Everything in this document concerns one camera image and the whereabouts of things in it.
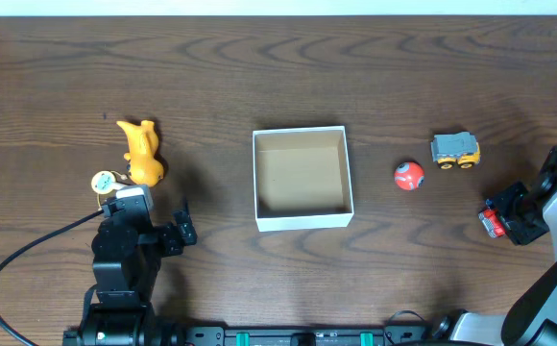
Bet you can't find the red fire truck toy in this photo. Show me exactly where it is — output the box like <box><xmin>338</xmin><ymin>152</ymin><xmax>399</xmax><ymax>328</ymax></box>
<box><xmin>478</xmin><ymin>209</ymin><xmax>505</xmax><ymax>238</ymax></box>

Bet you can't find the red ball toy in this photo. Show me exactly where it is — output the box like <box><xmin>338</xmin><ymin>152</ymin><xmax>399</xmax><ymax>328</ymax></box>
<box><xmin>394</xmin><ymin>161</ymin><xmax>424</xmax><ymax>191</ymax></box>

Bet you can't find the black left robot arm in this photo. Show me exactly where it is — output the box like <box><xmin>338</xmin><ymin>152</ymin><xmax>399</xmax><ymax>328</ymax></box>
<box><xmin>62</xmin><ymin>196</ymin><xmax>197</xmax><ymax>346</ymax></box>

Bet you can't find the orange rubber animal toy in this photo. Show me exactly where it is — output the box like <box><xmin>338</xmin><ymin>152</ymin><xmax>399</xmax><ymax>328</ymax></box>
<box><xmin>116</xmin><ymin>120</ymin><xmax>164</xmax><ymax>187</ymax></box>

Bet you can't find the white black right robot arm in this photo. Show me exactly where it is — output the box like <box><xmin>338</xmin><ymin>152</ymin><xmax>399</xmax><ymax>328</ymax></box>
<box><xmin>432</xmin><ymin>145</ymin><xmax>557</xmax><ymax>345</ymax></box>

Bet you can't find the grey yellow dump truck toy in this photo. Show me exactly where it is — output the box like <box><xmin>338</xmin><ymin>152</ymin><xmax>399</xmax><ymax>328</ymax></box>
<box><xmin>430</xmin><ymin>132</ymin><xmax>481</xmax><ymax>170</ymax></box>

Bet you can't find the yellow round rattle toy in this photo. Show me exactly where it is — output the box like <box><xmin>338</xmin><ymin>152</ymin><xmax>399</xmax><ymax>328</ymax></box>
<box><xmin>90</xmin><ymin>170</ymin><xmax>129</xmax><ymax>210</ymax></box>

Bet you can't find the white cardboard box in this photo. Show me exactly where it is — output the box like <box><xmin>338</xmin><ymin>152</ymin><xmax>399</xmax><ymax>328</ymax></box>
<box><xmin>253</xmin><ymin>126</ymin><xmax>354</xmax><ymax>233</ymax></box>

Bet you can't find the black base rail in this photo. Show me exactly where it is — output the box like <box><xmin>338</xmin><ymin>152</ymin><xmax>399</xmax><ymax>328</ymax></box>
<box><xmin>184</xmin><ymin>324</ymin><xmax>429</xmax><ymax>346</ymax></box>

